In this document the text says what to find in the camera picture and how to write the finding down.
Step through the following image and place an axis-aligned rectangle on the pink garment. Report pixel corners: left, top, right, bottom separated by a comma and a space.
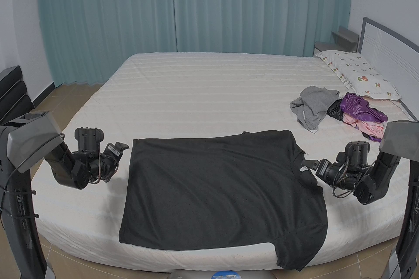
343, 114, 384, 138

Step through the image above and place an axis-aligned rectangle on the grey garment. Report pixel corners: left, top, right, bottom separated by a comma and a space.
290, 86, 341, 134

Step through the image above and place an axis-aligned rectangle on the black T-shirt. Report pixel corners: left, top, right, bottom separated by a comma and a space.
118, 129, 329, 272

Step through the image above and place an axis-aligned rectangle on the black chest of drawers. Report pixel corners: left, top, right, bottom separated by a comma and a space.
0, 65, 34, 125

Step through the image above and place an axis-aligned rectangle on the grey bedside table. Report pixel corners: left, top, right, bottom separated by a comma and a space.
314, 26, 359, 58

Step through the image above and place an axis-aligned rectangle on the white printed pillow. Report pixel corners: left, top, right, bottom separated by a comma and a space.
316, 49, 402, 101

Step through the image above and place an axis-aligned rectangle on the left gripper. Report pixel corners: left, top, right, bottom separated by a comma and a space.
95, 141, 130, 182

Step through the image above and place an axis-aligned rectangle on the purple garment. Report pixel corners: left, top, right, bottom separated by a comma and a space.
340, 92, 388, 143

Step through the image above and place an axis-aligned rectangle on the black glossy garment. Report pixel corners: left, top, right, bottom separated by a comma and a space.
327, 99, 344, 122

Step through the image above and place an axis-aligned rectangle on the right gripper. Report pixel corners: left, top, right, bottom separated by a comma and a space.
301, 158, 347, 188

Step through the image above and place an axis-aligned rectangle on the bed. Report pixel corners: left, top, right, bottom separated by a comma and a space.
31, 17, 419, 272

